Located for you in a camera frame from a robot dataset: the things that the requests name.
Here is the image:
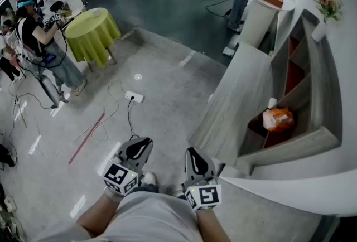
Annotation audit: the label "person's white shoe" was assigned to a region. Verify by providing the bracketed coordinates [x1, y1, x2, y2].
[166, 185, 185, 199]
[143, 171, 157, 186]

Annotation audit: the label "round table with green cloth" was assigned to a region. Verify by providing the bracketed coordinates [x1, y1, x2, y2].
[64, 7, 122, 73]

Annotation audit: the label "white curved counter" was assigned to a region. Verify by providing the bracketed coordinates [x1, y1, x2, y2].
[219, 146, 357, 218]

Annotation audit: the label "person's right forearm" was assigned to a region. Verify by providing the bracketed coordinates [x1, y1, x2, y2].
[195, 207, 232, 242]

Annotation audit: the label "long black floor cable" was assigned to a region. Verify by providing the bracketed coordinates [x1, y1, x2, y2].
[7, 92, 58, 161]

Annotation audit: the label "person's light grey shirt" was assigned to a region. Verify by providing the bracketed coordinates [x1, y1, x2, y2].
[30, 190, 204, 242]

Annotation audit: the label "white round pedestal table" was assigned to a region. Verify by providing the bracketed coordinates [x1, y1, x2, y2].
[239, 0, 296, 51]

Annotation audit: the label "person's right white shoe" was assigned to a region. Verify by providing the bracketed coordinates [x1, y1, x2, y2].
[166, 185, 185, 199]

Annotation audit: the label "person's left forearm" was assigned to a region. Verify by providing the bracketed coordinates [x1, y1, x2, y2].
[76, 187, 126, 238]

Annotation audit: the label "black power strip cable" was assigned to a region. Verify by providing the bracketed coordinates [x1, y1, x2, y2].
[127, 98, 140, 140]

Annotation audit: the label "pink flower bouquet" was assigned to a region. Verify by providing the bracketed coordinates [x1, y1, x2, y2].
[312, 0, 344, 23]

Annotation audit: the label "red floor tape strip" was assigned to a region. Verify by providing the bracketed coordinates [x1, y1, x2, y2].
[68, 112, 105, 165]

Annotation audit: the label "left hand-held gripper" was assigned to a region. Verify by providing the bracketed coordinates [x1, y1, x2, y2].
[97, 137, 154, 197]

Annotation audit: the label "grey wood-grain bench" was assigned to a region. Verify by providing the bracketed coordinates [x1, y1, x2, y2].
[188, 41, 279, 166]

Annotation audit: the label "white power strip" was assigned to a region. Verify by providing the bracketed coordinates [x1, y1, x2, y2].
[124, 90, 145, 104]

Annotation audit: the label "white floor cable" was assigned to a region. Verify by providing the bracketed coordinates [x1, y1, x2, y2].
[54, 79, 127, 157]

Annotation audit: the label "black cable by pedestal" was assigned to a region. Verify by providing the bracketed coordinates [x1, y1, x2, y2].
[205, 0, 235, 17]

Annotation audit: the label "black bag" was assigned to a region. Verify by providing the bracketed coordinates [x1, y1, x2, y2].
[0, 143, 17, 168]

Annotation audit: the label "person's left white shoe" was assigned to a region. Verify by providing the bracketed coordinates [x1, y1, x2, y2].
[143, 171, 157, 186]

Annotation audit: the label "person's dark trousers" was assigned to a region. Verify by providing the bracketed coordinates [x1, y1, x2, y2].
[133, 182, 160, 194]

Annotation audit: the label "orange snack bag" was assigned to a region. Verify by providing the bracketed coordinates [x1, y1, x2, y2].
[262, 108, 296, 132]

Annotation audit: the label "grey wooden shelf unit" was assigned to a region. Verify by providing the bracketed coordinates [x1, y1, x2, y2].
[235, 9, 343, 168]

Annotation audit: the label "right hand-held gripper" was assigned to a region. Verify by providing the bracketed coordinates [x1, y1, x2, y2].
[182, 147, 223, 211]

